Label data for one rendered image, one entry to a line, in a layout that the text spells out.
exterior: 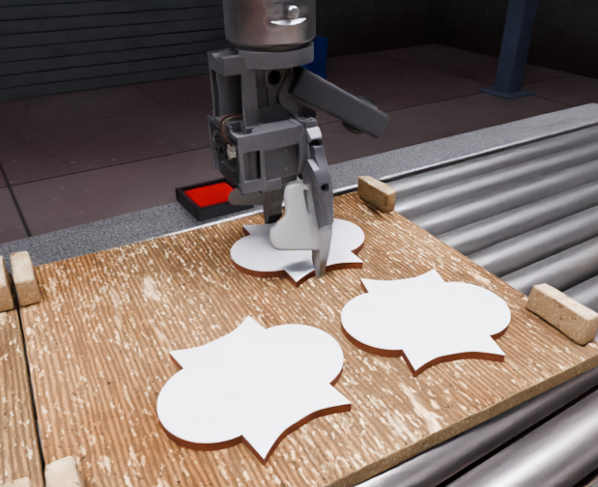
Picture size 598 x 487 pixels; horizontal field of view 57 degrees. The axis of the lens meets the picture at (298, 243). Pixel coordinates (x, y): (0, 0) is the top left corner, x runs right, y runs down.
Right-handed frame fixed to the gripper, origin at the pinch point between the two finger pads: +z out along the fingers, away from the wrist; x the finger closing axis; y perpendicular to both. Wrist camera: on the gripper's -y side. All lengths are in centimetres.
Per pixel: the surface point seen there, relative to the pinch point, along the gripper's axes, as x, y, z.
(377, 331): 15.9, 1.3, -0.2
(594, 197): 2.9, -43.4, 4.1
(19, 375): 6.6, 27.2, 0.1
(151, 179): -249, -37, 95
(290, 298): 7.3, 4.8, 0.6
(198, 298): 3.4, 12.1, 0.4
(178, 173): -250, -53, 95
